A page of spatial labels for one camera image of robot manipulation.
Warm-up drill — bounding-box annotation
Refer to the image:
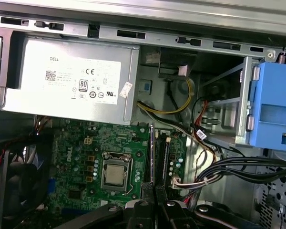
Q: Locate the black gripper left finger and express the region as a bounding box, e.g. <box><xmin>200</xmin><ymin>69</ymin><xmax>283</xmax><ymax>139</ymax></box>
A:
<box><xmin>68</xmin><ymin>182</ymin><xmax>156</xmax><ymax>229</ymax></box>

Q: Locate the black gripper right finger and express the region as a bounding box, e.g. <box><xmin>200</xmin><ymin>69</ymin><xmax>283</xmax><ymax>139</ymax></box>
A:
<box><xmin>155</xmin><ymin>185</ymin><xmax>260</xmax><ymax>229</ymax></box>

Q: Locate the silver CPU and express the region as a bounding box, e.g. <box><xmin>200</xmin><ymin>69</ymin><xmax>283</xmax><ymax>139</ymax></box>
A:
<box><xmin>104</xmin><ymin>164</ymin><xmax>127</xmax><ymax>186</ymax></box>

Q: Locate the CPU socket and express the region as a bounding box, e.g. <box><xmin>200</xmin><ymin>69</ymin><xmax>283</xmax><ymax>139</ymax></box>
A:
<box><xmin>101</xmin><ymin>150</ymin><xmax>135</xmax><ymax>195</ymax></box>

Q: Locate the green motherboard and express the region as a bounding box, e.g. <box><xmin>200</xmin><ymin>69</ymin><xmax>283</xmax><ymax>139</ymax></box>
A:
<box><xmin>34</xmin><ymin>116</ymin><xmax>189</xmax><ymax>215</ymax></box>

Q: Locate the black case fan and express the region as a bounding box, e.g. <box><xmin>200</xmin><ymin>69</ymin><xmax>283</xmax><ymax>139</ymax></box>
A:
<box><xmin>0</xmin><ymin>133</ymin><xmax>54</xmax><ymax>219</ymax></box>

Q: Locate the metal disk bay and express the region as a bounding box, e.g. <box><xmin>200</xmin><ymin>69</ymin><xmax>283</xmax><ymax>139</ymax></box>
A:
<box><xmin>201</xmin><ymin>56</ymin><xmax>286</xmax><ymax>146</ymax></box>

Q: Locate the blue disk carrier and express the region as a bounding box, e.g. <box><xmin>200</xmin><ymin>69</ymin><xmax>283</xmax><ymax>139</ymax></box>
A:
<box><xmin>246</xmin><ymin>62</ymin><xmax>286</xmax><ymax>152</ymax></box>

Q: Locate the grey power supply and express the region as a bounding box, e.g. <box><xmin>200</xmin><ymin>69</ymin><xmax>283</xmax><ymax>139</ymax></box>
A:
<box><xmin>0</xmin><ymin>31</ymin><xmax>140</xmax><ymax>126</ymax></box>

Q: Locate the black PC case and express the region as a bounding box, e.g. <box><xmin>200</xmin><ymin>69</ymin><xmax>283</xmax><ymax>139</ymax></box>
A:
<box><xmin>0</xmin><ymin>0</ymin><xmax>286</xmax><ymax>229</ymax></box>

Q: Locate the yellow wire bundle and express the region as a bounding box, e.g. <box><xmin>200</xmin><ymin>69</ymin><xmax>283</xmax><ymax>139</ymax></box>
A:
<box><xmin>137</xmin><ymin>78</ymin><xmax>195</xmax><ymax>115</ymax></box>

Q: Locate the black cable bundle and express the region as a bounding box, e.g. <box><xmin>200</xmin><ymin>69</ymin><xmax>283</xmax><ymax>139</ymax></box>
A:
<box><xmin>196</xmin><ymin>156</ymin><xmax>286</xmax><ymax>191</ymax></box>

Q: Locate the red data cable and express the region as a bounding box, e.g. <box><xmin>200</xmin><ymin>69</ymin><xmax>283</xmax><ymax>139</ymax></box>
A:
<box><xmin>194</xmin><ymin>100</ymin><xmax>208</xmax><ymax>128</ymax></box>

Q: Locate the red fan wire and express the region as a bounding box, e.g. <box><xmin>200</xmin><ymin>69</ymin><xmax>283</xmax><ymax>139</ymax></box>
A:
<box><xmin>0</xmin><ymin>149</ymin><xmax>11</xmax><ymax>217</ymax></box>

